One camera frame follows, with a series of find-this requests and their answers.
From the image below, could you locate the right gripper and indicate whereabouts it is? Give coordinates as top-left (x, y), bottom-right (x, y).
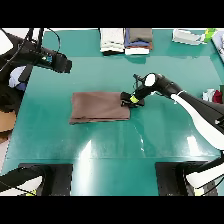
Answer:
top-left (127, 87), bottom-right (147, 108)

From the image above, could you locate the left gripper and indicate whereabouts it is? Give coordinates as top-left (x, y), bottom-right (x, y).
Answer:
top-left (37, 46), bottom-right (64, 73)

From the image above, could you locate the brown garment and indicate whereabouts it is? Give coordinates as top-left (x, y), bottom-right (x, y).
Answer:
top-left (68, 91), bottom-right (132, 126)

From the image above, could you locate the heap of clothes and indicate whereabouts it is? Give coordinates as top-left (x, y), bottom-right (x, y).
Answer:
top-left (0, 59), bottom-right (28, 115)

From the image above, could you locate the orange garment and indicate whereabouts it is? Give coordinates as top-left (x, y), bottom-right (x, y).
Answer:
top-left (125, 42), bottom-right (154, 51)

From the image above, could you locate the grey garment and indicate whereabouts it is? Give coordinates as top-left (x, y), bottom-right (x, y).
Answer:
top-left (128, 28), bottom-right (154, 44)

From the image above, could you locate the red garment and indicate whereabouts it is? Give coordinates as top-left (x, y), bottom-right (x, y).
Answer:
top-left (212, 89), bottom-right (224, 105)

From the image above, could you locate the green object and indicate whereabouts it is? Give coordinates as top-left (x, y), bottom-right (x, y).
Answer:
top-left (203, 28), bottom-right (218, 43)

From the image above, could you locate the pale garment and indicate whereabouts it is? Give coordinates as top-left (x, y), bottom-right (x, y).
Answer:
top-left (211, 29), bottom-right (224, 64)

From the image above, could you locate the black cable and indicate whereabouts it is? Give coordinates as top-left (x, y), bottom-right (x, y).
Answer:
top-left (45, 27), bottom-right (62, 54)

